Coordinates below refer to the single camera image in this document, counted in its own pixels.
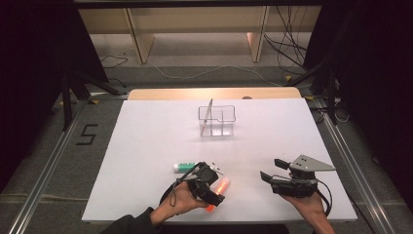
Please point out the orange highlighter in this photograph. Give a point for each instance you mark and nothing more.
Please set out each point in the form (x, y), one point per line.
(222, 186)

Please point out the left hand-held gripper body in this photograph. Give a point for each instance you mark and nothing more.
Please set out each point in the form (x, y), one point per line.
(201, 174)

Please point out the green and white glue stick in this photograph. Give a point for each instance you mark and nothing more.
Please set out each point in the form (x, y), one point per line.
(183, 167)

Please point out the person's right hand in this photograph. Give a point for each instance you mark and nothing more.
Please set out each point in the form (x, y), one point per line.
(307, 206)

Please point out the clear plastic organizer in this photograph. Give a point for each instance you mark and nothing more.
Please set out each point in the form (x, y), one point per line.
(224, 128)

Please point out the dark round table grommet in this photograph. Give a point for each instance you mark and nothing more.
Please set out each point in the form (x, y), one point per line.
(247, 97)

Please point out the black curtain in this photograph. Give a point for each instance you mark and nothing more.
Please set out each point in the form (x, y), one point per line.
(32, 65)
(380, 81)

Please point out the person's left hand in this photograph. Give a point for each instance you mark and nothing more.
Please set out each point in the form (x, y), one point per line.
(180, 203)

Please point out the aluminium floor rail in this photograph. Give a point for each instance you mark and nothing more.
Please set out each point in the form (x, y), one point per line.
(48, 169)
(357, 169)

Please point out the black metal stand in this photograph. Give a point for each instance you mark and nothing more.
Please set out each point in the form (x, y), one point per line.
(331, 97)
(67, 104)

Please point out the silver pen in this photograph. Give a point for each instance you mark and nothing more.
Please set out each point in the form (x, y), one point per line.
(207, 117)

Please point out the wooden table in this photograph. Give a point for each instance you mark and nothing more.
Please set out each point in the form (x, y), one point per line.
(178, 93)

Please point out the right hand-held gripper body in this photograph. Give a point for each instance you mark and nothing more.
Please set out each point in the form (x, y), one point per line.
(308, 165)

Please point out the white table board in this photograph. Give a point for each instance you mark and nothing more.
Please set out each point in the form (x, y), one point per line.
(146, 130)

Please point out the light wooden desk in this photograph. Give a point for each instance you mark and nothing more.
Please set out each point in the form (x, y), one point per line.
(195, 19)

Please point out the person's dark clothing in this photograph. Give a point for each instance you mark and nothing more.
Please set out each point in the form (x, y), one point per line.
(227, 229)

